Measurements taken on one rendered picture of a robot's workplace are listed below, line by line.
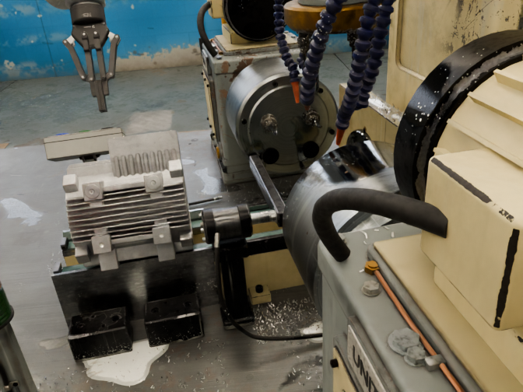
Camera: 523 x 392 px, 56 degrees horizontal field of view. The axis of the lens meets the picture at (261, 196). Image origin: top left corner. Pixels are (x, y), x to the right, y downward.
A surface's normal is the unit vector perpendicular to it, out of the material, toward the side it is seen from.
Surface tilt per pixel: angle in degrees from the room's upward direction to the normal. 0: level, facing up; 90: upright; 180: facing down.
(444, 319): 0
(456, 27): 90
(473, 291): 90
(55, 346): 0
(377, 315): 0
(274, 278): 90
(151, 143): 67
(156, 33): 90
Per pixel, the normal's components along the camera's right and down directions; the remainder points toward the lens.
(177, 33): 0.07, 0.47
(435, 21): -0.98, 0.16
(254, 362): -0.07, -0.88
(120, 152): 0.15, 0.07
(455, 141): -0.93, -0.19
